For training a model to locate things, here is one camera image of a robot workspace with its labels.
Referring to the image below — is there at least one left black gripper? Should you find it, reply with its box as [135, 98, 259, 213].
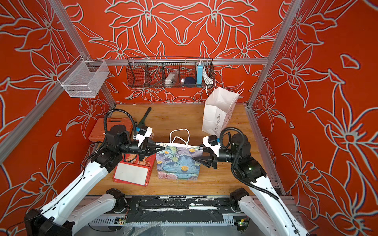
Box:
[118, 139, 165, 162]

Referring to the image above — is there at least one black wire wall basket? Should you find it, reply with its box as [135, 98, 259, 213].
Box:
[126, 56, 216, 89]

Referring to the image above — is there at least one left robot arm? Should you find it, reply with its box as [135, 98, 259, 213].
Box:
[24, 108, 164, 236]

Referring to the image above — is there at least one light blue box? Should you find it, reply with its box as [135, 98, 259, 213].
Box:
[196, 61, 203, 88]

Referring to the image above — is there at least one dark green scraper tool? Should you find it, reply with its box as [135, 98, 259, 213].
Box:
[136, 107, 152, 131]

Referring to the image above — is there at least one white wire mesh basket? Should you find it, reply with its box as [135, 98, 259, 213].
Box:
[57, 55, 110, 98]

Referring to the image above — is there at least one white paper bag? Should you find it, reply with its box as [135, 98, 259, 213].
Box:
[202, 87, 240, 138]

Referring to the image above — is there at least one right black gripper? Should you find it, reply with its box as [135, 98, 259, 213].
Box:
[194, 144, 241, 172]

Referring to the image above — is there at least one floral patterned paper bag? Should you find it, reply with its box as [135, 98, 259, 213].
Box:
[156, 128, 203, 181]

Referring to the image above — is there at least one orange plastic tool case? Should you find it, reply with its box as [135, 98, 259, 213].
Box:
[89, 118, 132, 142]

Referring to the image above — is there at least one white cable bundle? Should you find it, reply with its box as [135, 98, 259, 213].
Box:
[203, 69, 216, 88]

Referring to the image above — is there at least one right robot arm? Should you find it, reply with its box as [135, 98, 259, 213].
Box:
[195, 127, 309, 236]

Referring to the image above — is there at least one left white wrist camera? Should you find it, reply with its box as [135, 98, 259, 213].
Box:
[136, 125, 153, 147]

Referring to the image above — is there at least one dark blue round object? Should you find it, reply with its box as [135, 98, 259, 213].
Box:
[184, 77, 196, 88]

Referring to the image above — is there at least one silver pouch in basket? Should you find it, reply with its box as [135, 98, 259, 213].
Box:
[164, 71, 179, 88]

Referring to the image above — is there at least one red RICH paper bag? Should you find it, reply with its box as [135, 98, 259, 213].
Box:
[113, 162, 152, 187]

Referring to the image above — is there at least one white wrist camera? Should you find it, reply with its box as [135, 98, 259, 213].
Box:
[136, 125, 153, 147]
[203, 135, 221, 156]

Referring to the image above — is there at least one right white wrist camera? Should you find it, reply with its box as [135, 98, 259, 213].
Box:
[203, 135, 221, 156]

